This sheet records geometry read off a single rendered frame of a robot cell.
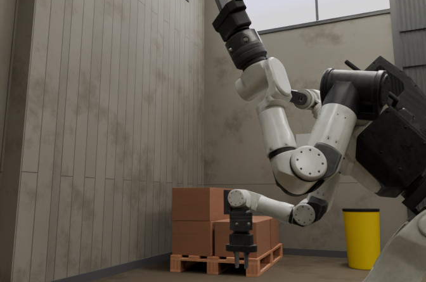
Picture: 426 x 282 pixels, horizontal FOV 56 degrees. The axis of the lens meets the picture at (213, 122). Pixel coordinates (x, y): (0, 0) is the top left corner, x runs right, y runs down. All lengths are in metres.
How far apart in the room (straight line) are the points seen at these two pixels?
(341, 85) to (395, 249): 0.46
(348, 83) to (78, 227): 3.00
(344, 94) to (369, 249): 3.57
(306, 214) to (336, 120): 0.58
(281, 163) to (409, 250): 0.46
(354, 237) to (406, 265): 3.29
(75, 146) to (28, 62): 0.87
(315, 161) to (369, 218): 3.61
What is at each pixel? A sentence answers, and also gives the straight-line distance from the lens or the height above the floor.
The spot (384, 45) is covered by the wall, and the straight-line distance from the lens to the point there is 5.56.
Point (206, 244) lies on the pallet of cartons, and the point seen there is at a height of 0.26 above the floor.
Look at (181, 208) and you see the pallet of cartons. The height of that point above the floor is 0.61.
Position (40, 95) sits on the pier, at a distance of 3.19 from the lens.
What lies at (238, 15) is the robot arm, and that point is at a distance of 1.04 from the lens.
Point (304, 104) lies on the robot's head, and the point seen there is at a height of 0.99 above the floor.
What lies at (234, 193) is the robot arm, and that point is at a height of 0.73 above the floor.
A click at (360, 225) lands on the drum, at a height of 0.43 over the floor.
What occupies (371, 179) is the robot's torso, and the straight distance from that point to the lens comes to 1.19.
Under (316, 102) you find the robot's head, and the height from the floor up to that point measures 1.01.
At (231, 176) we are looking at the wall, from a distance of 5.63.
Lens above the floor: 0.71
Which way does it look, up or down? 11 degrees up
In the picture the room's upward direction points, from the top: straight up
